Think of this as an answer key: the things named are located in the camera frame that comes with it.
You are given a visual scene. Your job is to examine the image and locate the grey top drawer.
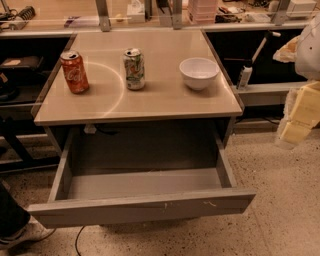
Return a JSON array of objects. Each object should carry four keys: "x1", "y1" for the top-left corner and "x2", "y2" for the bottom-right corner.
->
[{"x1": 29, "y1": 123, "x2": 256, "y2": 228}]

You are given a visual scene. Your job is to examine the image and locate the white bottle with nozzle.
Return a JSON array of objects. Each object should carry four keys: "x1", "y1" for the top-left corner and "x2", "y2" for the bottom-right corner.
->
[{"x1": 236, "y1": 31, "x2": 281, "y2": 90}]

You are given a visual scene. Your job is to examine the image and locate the black trouser leg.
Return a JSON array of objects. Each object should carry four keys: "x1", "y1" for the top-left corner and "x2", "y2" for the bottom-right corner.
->
[{"x1": 0, "y1": 184, "x2": 30, "y2": 238}]

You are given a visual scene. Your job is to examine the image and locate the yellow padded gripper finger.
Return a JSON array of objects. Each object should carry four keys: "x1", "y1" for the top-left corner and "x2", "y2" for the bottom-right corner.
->
[{"x1": 275, "y1": 81, "x2": 320, "y2": 149}]

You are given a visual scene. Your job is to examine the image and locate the red cola can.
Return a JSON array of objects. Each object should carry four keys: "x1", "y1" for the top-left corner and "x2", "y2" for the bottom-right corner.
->
[{"x1": 60, "y1": 50, "x2": 89, "y2": 94}]

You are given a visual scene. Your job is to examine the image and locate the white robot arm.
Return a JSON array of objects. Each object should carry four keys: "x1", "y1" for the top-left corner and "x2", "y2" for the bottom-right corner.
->
[{"x1": 273, "y1": 14, "x2": 320, "y2": 149}]

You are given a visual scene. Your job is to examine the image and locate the white sneaker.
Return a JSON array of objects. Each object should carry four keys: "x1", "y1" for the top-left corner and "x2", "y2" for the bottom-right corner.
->
[{"x1": 0, "y1": 217, "x2": 55, "y2": 250}]

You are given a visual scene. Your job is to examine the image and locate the pink stacked trays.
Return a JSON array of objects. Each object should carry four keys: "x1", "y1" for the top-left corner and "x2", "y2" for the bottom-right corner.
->
[{"x1": 187, "y1": 0, "x2": 218, "y2": 24}]

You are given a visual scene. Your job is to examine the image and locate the black floor cable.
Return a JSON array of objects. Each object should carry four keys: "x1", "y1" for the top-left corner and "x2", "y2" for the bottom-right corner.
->
[{"x1": 74, "y1": 225, "x2": 87, "y2": 256}]

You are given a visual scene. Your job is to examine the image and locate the white tissue box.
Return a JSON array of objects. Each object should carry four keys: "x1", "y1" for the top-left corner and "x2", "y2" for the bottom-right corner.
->
[{"x1": 127, "y1": 0, "x2": 145, "y2": 24}]

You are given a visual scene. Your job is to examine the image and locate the grey drawer cabinet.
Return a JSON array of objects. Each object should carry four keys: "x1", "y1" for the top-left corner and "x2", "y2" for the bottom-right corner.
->
[{"x1": 32, "y1": 29, "x2": 243, "y2": 148}]

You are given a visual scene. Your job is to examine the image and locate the black coiled cable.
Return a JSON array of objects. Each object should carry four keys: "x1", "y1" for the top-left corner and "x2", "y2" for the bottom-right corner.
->
[{"x1": 17, "y1": 5, "x2": 37, "y2": 21}]

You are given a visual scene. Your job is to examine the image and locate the white box on shelf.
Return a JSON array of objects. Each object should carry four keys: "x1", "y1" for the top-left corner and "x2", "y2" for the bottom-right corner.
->
[{"x1": 286, "y1": 0, "x2": 317, "y2": 18}]

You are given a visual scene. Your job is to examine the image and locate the green white soda can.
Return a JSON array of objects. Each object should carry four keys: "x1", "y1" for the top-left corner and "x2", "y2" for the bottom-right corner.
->
[{"x1": 123, "y1": 48, "x2": 145, "y2": 90}]

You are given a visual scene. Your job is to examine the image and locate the white bowl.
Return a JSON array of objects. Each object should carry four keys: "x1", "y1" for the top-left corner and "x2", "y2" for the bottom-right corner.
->
[{"x1": 179, "y1": 57, "x2": 220, "y2": 91}]

